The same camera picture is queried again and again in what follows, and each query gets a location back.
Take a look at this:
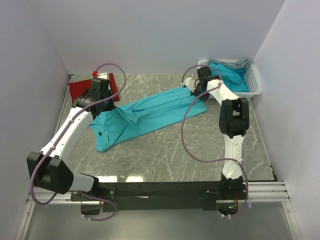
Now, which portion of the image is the light blue t-shirt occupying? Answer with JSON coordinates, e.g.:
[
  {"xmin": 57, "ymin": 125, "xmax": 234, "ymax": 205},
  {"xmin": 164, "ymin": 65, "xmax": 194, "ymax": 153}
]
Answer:
[{"xmin": 89, "ymin": 87, "xmax": 195, "ymax": 152}]

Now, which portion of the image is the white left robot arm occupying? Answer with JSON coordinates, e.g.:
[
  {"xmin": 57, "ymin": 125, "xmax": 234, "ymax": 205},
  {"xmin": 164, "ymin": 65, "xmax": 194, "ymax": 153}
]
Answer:
[{"xmin": 26, "ymin": 75, "xmax": 115, "ymax": 201}]

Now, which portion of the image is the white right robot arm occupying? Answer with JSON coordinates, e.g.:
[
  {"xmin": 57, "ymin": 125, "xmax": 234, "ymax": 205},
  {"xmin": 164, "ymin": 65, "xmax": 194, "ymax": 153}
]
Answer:
[{"xmin": 186, "ymin": 64, "xmax": 250, "ymax": 180}]

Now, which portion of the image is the folded red t-shirt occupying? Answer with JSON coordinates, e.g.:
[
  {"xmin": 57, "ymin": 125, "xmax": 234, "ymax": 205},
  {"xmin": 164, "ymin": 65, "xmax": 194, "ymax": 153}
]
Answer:
[{"xmin": 69, "ymin": 73, "xmax": 118, "ymax": 103}]

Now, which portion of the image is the blue t-shirt in basket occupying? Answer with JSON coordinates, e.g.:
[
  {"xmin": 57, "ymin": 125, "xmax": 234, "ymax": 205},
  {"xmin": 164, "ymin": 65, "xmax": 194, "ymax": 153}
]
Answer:
[{"xmin": 208, "ymin": 62, "xmax": 249, "ymax": 93}]

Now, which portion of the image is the grey t-shirt in basket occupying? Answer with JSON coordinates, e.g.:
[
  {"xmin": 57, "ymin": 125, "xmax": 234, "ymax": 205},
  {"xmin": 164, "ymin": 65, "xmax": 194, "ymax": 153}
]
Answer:
[{"xmin": 208, "ymin": 58, "xmax": 252, "ymax": 70}]

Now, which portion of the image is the white plastic laundry basket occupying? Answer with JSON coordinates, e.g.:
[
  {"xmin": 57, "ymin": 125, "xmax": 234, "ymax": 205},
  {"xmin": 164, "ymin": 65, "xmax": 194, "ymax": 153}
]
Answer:
[{"xmin": 197, "ymin": 59, "xmax": 262, "ymax": 99}]

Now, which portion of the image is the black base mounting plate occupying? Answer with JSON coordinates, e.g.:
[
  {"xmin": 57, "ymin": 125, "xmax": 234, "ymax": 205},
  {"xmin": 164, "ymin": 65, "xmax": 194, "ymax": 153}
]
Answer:
[{"xmin": 69, "ymin": 179, "xmax": 251, "ymax": 213}]

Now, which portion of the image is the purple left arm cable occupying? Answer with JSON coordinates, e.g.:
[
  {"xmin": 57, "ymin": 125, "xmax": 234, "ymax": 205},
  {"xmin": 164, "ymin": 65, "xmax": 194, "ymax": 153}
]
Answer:
[{"xmin": 29, "ymin": 62, "xmax": 127, "ymax": 222}]

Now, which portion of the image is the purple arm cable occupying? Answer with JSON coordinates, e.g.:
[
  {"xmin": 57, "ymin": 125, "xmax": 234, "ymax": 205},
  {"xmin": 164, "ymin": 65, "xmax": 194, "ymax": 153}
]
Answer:
[
  {"xmin": 180, "ymin": 65, "xmax": 249, "ymax": 219},
  {"xmin": 29, "ymin": 62, "xmax": 127, "ymax": 222}
]

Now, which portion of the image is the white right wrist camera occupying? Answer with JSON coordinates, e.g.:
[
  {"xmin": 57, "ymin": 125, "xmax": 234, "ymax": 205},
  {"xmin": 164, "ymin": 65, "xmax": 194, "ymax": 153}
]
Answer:
[{"xmin": 181, "ymin": 77, "xmax": 198, "ymax": 92}]

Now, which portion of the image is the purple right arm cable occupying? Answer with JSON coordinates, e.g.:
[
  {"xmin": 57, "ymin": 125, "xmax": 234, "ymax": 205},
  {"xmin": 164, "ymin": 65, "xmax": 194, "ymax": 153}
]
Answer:
[{"xmin": 180, "ymin": 65, "xmax": 249, "ymax": 219}]

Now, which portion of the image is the aluminium frame rail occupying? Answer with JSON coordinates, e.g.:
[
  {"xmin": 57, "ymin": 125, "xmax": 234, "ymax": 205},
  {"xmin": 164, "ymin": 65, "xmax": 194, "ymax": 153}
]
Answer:
[{"xmin": 26, "ymin": 181, "xmax": 290, "ymax": 204}]

